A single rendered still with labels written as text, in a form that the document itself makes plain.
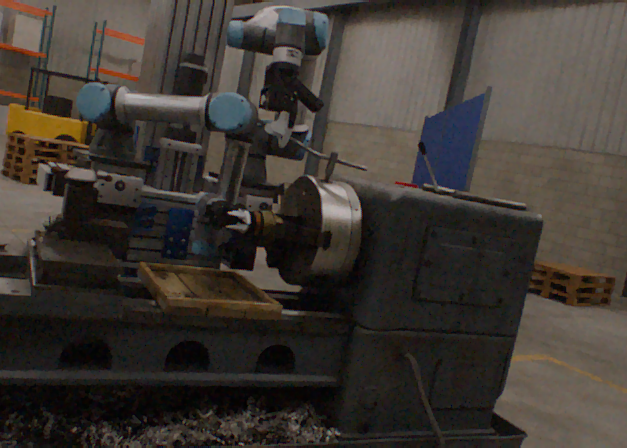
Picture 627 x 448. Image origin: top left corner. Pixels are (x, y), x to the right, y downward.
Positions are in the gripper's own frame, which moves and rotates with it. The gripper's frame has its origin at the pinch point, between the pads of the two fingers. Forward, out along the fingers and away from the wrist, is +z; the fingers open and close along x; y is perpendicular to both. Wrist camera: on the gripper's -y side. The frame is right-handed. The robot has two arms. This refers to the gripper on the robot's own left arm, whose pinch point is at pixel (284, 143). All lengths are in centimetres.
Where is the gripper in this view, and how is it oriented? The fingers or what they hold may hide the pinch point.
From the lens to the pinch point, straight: 163.9
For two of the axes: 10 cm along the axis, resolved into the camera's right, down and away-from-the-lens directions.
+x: 4.6, -0.2, -8.9
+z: -1.1, 9.9, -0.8
